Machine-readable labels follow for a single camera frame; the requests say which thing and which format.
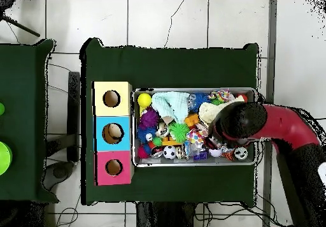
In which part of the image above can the shallow metal mesh bin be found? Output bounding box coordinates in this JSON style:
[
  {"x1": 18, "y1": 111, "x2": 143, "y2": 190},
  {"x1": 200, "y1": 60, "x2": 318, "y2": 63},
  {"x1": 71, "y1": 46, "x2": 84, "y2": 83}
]
[{"x1": 132, "y1": 87, "x2": 258, "y2": 168}]

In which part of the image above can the wooden box with three holes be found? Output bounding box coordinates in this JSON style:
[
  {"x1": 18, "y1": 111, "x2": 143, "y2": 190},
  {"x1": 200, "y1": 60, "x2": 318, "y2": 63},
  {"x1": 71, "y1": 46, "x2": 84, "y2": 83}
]
[{"x1": 92, "y1": 80, "x2": 134, "y2": 186}]

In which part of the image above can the purple spiky ball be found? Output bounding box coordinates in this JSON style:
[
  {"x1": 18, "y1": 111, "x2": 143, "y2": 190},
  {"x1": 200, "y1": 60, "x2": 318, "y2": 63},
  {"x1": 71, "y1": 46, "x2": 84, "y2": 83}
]
[{"x1": 139, "y1": 106, "x2": 161, "y2": 129}]

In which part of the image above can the mint green cloth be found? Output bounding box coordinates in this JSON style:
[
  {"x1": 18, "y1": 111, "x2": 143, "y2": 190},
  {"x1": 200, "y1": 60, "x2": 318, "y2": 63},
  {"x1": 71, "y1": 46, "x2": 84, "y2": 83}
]
[{"x1": 152, "y1": 91, "x2": 191, "y2": 124}]

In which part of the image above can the yellow smooth ball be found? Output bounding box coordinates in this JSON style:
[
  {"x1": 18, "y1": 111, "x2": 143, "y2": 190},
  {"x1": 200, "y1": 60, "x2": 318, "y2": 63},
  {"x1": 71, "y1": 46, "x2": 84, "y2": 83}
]
[{"x1": 137, "y1": 92, "x2": 153, "y2": 108}]

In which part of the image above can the orange plastic block toy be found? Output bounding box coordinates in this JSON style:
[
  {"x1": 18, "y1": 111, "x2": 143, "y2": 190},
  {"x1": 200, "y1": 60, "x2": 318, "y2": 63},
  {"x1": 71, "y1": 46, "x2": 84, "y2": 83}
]
[{"x1": 184, "y1": 113, "x2": 200, "y2": 127}]

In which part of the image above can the black and white soccer ball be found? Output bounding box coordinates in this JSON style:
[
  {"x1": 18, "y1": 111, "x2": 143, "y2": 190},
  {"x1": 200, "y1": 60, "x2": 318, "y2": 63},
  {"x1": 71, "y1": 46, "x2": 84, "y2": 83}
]
[{"x1": 162, "y1": 145, "x2": 177, "y2": 160}]

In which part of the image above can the cream yellow cloth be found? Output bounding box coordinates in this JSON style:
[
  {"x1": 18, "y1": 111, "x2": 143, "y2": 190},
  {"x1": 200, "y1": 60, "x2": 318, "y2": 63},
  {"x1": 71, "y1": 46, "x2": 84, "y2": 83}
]
[{"x1": 198, "y1": 95, "x2": 246, "y2": 125}]

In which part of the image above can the silver topped drink can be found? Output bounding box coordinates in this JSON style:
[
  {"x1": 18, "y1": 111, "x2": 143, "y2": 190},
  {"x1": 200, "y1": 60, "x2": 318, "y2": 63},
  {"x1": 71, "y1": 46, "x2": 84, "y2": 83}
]
[{"x1": 233, "y1": 145, "x2": 248, "y2": 161}]

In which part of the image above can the dark green side table cloth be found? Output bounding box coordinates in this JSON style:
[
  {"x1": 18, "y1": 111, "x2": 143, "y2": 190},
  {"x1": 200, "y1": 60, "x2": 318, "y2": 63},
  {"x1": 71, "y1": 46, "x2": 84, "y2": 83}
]
[{"x1": 0, "y1": 39, "x2": 60, "y2": 203}]

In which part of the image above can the large bright green cup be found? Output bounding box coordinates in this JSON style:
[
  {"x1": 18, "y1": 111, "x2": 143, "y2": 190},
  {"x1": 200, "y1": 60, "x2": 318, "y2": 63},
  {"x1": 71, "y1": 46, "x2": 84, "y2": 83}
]
[{"x1": 0, "y1": 141, "x2": 13, "y2": 176}]

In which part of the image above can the black tripod leg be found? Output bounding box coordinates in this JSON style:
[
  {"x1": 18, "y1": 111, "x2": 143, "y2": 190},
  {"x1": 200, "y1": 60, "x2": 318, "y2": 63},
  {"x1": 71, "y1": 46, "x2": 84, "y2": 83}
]
[{"x1": 0, "y1": 12, "x2": 41, "y2": 38}]

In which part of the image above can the green stringy koosh ball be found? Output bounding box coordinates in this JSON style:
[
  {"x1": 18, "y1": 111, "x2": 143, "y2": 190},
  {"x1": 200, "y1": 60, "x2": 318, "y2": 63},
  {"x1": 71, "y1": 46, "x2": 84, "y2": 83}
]
[{"x1": 168, "y1": 121, "x2": 190, "y2": 143}]

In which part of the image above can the blue stringy koosh ball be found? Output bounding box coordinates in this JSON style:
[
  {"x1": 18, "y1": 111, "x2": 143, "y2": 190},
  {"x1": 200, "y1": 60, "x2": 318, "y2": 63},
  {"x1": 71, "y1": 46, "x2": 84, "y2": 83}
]
[{"x1": 189, "y1": 92, "x2": 211, "y2": 112}]

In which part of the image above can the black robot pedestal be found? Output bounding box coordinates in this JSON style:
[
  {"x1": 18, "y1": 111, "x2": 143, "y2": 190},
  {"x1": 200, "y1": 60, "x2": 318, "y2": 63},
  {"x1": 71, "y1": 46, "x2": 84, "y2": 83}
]
[{"x1": 136, "y1": 201, "x2": 197, "y2": 227}]

